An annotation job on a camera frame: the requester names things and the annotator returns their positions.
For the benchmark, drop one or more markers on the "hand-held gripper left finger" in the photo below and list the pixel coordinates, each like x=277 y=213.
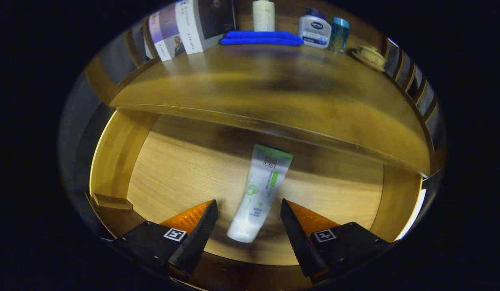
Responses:
x=197 y=242

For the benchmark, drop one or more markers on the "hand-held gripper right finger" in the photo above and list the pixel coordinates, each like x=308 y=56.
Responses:
x=298 y=242

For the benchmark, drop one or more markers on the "white green tube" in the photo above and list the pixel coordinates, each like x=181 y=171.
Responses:
x=260 y=194

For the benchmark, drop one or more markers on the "wooden drawer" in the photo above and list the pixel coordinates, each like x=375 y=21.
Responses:
x=185 y=169

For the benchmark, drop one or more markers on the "wooden countertop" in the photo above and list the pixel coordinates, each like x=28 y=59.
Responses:
x=254 y=81

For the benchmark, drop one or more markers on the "wooden cabinet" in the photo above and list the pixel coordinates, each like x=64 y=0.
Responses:
x=100 y=81

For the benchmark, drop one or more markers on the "black backdrop cloth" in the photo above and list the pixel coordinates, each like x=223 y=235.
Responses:
x=70 y=133

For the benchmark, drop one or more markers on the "ceramic lidded teacup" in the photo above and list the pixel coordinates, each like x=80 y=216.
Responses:
x=371 y=56

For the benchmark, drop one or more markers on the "blue folded cloth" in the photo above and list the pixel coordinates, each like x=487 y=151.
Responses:
x=261 y=38

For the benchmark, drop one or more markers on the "purple book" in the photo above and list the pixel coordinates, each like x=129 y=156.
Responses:
x=165 y=34

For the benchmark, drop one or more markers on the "white blue-cap lotion bottle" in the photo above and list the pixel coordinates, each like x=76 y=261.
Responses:
x=314 y=32

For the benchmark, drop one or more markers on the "teal bottle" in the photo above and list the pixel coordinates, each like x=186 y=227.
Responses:
x=339 y=35

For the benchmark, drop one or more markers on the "white and black book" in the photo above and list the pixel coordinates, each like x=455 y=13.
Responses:
x=193 y=28

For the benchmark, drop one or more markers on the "white pump bottle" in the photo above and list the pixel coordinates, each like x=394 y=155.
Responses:
x=263 y=16

